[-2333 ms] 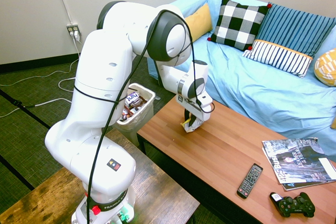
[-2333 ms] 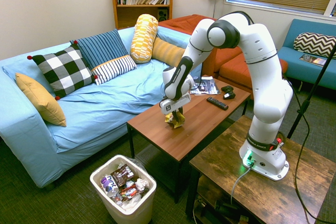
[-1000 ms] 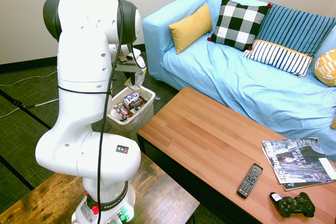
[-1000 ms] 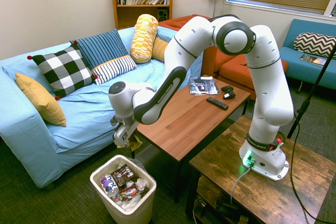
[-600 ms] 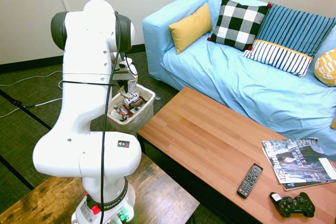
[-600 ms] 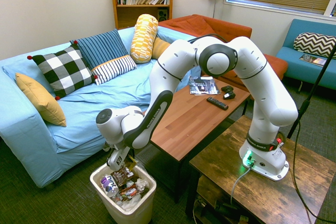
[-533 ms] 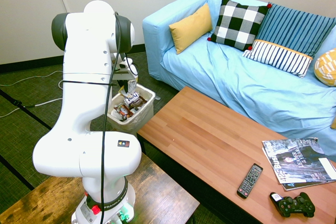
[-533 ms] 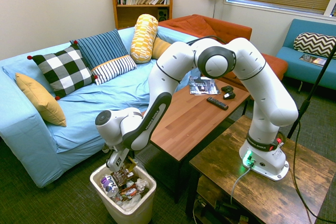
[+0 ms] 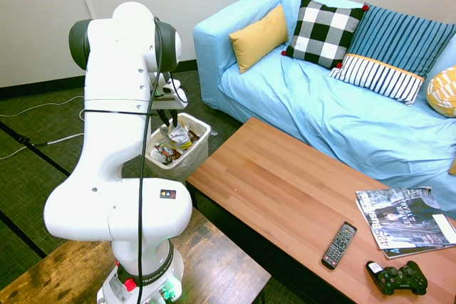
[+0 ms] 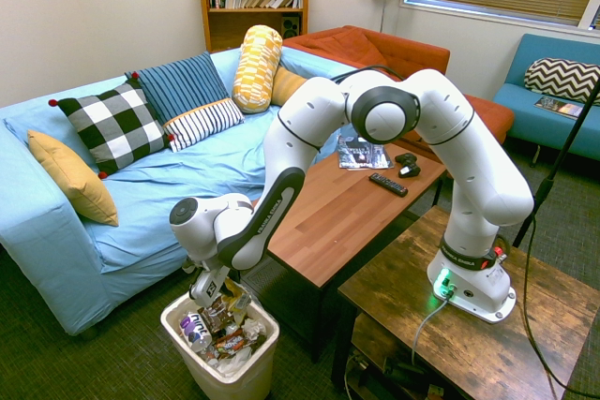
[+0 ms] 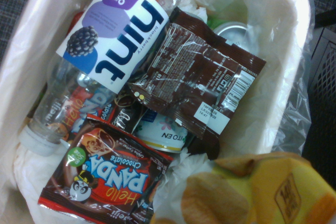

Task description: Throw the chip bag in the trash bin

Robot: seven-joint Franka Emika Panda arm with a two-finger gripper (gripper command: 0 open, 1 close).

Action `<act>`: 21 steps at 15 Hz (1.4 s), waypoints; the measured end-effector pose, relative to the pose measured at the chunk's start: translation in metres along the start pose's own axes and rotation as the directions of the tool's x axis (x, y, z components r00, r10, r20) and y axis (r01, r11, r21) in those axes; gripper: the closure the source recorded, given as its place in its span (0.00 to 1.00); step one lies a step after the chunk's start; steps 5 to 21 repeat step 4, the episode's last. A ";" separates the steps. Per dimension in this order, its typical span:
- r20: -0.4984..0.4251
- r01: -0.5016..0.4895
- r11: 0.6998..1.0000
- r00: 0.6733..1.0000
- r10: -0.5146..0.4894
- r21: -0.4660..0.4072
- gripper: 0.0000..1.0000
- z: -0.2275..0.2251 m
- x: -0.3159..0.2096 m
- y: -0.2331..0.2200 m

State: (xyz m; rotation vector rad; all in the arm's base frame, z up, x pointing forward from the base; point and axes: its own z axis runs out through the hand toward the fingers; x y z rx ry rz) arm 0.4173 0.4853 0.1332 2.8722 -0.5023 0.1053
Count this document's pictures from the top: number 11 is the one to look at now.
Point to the yellow chip bag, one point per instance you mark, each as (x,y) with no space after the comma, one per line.
(262,190)

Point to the clear plastic bin liner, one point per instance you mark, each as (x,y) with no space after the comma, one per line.
(296,108)

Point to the white plastic trash bin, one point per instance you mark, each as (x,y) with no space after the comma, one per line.
(10,82)

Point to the brown snack wrapper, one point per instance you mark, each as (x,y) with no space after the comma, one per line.
(189,77)

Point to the Ito En drink can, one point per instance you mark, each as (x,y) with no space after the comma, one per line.
(162,134)

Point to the dark chocolate snack wrapper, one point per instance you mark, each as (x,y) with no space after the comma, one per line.
(123,115)

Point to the crumpled white paper tissue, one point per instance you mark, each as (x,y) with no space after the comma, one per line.
(189,163)

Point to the hint blackberry water bottle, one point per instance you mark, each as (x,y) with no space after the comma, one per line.
(110,37)

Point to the silver aluminium can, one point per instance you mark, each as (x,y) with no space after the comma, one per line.
(233,31)

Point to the Hello Panda chocolate snack pack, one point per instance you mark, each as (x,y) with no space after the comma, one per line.
(110,176)

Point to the dark floor vent grille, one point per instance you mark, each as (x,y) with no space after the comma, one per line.
(325,72)

